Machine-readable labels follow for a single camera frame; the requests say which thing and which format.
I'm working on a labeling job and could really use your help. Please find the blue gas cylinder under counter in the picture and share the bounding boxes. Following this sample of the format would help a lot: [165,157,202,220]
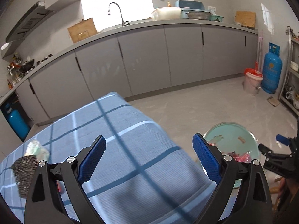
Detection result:
[4,104,30,141]

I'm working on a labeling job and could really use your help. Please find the cardboard box by sink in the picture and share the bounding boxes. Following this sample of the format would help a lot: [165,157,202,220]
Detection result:
[68,18,98,43]

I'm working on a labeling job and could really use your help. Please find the black range hood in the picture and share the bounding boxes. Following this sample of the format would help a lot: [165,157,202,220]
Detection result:
[6,1,54,43]

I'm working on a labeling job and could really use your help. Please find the wooden cutting board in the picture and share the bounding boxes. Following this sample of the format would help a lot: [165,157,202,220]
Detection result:
[235,11,256,28]

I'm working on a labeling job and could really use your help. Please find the blue dish rack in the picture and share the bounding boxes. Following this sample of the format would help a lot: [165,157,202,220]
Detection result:
[174,0,210,19]

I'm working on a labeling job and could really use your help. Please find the blue gas cylinder right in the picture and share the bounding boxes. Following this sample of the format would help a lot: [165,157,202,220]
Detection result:
[261,43,283,94]

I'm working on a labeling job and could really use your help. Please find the pink bucket red lid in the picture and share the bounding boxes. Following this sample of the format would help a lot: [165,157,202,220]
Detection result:
[243,68,263,95]

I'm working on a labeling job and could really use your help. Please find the white plastic basin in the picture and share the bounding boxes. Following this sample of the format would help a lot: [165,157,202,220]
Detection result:
[151,7,181,21]

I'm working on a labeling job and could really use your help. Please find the teal trash bin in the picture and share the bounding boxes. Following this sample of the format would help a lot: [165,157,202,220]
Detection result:
[193,122,260,184]

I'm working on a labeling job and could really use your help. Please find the kitchen faucet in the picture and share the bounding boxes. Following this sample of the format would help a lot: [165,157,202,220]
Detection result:
[107,2,130,27]

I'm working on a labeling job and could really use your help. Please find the blue checkered tablecloth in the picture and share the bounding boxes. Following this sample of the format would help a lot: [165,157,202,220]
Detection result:
[0,91,237,224]

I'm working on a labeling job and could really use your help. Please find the grey kitchen counter cabinets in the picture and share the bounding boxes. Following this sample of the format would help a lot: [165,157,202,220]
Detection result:
[1,19,258,124]

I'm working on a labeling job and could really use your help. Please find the metal shelf rack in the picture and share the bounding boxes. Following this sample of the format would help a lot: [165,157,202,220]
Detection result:
[278,26,298,115]

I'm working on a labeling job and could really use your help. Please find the cardboard scrap on floor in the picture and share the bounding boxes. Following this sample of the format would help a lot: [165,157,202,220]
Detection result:
[267,96,280,107]

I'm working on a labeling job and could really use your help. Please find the metal bowl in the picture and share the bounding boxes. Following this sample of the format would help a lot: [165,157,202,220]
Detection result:
[187,11,211,20]

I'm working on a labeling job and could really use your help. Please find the clear plastic bag red print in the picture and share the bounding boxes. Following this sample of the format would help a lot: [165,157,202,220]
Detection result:
[223,151,252,163]

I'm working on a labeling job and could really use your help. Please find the black wok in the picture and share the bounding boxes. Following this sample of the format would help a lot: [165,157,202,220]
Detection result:
[19,59,34,73]

